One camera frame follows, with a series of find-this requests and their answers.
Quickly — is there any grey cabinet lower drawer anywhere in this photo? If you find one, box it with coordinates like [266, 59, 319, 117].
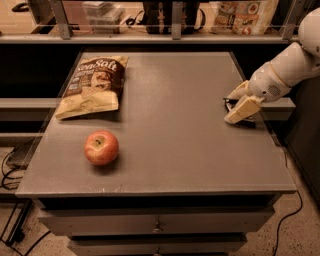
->
[68, 234, 247, 256]

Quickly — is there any clear plastic container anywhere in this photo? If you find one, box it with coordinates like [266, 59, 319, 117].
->
[82, 1, 125, 34]

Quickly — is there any black rxbar chocolate bar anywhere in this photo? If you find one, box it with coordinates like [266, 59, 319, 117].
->
[224, 98, 256, 128]

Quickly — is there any metal drawer knob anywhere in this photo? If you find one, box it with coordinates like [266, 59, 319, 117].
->
[153, 221, 163, 234]

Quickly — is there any black backpack on shelf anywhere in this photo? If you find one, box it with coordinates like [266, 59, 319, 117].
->
[139, 1, 206, 34]

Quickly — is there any black cable right floor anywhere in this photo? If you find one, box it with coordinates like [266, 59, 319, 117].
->
[271, 146, 304, 256]

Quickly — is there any grey cabinet top drawer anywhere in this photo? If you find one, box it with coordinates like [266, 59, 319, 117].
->
[38, 207, 274, 236]

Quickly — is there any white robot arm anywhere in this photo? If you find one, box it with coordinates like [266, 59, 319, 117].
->
[224, 8, 320, 124]

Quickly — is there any brown sea salt chip bag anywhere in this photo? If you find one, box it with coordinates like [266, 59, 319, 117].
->
[55, 56, 129, 120]

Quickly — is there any red apple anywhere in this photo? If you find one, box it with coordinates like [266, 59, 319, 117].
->
[84, 130, 119, 166]

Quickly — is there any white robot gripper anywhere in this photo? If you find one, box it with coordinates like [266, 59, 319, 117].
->
[224, 62, 291, 124]

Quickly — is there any grey cabinet drawer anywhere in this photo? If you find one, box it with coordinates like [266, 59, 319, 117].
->
[68, 234, 247, 256]
[38, 207, 274, 236]

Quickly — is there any colourful snack bag on shelf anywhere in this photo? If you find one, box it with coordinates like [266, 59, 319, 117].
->
[210, 0, 279, 35]

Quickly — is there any grey metal shelf rail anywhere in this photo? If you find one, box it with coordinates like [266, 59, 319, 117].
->
[0, 0, 313, 45]

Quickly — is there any black cables left floor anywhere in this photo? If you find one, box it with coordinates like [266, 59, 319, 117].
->
[0, 138, 51, 256]

